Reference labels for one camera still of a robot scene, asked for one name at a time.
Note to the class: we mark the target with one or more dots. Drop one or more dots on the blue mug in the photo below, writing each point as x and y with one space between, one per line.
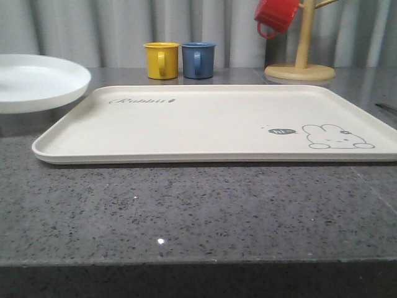
198 59

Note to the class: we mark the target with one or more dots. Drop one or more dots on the wooden mug tree stand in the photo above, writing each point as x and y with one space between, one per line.
301 69

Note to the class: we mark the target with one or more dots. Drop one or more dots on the cream rabbit serving tray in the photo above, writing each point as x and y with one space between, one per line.
215 123

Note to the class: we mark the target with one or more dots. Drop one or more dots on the grey curtain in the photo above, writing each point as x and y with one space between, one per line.
112 33

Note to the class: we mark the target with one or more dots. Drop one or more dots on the yellow mug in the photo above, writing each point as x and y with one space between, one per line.
162 60

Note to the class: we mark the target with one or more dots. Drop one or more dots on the red mug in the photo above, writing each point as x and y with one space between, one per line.
276 14

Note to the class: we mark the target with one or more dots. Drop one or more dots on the silver table knife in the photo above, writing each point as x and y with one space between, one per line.
387 107

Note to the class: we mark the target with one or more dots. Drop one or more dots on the white round plate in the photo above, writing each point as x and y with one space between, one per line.
32 83

